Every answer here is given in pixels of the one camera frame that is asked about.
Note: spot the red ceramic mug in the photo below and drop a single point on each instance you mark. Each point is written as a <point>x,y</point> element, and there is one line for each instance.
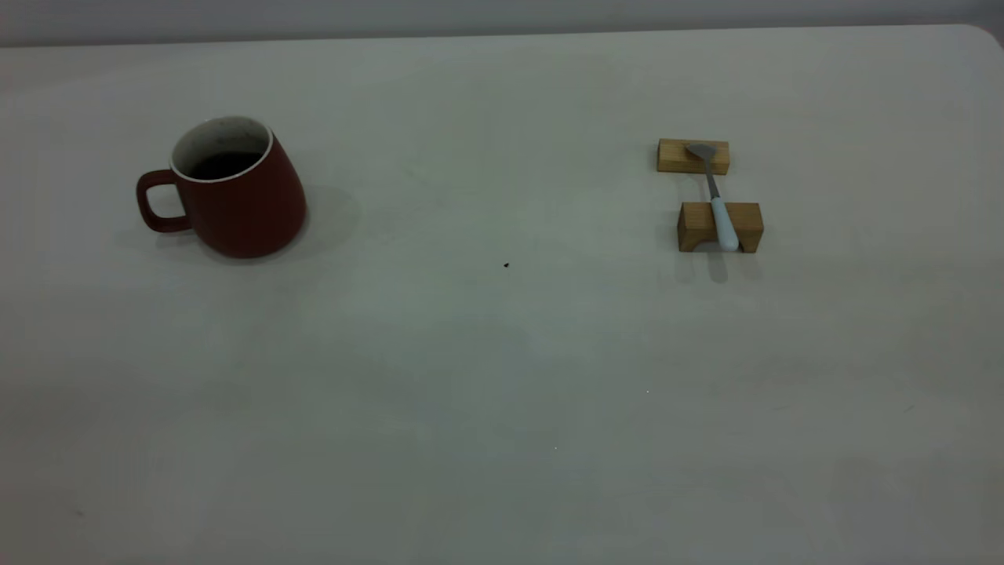
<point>251,204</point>

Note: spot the arched wooden block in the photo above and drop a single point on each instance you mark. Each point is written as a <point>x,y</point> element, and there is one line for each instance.
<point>694,224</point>

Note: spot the flat rectangular wooden block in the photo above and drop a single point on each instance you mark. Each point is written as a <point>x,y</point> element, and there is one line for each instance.
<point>673,157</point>

